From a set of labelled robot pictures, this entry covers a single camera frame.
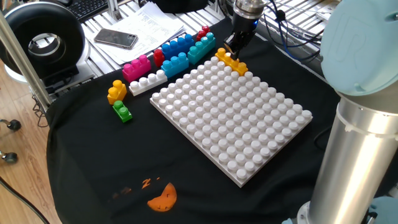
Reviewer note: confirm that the yellow four-stud brick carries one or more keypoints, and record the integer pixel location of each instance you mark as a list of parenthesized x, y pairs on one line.
[(234, 64)]

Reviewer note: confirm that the black smartphone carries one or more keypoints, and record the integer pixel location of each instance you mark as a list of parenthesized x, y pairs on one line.
[(116, 38)]

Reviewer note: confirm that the red single-stud brick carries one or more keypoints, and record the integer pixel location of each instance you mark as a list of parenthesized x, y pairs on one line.
[(158, 58)]

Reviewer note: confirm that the printed white paper sheets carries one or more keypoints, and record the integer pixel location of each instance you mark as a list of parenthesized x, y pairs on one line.
[(149, 28)]

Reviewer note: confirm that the black caster wheel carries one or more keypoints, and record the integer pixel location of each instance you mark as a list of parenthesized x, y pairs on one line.
[(10, 157), (13, 124)]

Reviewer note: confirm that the red two-stud brick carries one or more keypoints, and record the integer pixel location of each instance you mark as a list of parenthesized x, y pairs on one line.
[(202, 32)]

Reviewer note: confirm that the yellow two-stud brick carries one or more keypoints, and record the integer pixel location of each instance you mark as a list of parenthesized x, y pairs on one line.
[(116, 93)]

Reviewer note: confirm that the black keyboard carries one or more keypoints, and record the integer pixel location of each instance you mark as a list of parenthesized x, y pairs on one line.
[(87, 7)]

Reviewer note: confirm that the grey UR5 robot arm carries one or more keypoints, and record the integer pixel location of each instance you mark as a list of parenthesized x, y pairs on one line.
[(357, 124)]

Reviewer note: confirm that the blue four-stud brick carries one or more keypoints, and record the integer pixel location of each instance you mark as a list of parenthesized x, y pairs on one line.
[(175, 48)]

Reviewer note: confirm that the light blue three-stud brick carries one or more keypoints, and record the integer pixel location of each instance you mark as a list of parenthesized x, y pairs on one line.
[(174, 66)]

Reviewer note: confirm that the white studded baseplate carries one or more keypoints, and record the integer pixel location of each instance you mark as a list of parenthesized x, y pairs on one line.
[(230, 124)]

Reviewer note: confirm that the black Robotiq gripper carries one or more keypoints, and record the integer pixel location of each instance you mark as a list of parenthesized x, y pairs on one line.
[(244, 26)]

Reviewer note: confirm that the green two-stud brick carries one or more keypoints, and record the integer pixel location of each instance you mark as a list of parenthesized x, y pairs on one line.
[(122, 112)]

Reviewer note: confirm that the aluminium frame post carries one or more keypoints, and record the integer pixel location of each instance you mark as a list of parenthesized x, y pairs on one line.
[(25, 65)]

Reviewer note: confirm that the teal four-stud brick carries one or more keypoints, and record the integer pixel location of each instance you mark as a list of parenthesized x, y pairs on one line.
[(200, 49)]

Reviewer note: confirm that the black cloth with orange print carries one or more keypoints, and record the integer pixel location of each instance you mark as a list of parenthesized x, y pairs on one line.
[(109, 155)]

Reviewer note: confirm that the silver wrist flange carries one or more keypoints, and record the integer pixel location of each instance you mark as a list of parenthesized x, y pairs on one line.
[(248, 7)]

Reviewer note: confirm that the white four-stud brick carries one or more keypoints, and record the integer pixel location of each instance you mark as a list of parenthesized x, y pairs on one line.
[(147, 84)]

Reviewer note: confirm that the pink three-stud brick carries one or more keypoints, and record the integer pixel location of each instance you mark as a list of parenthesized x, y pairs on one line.
[(136, 69)]

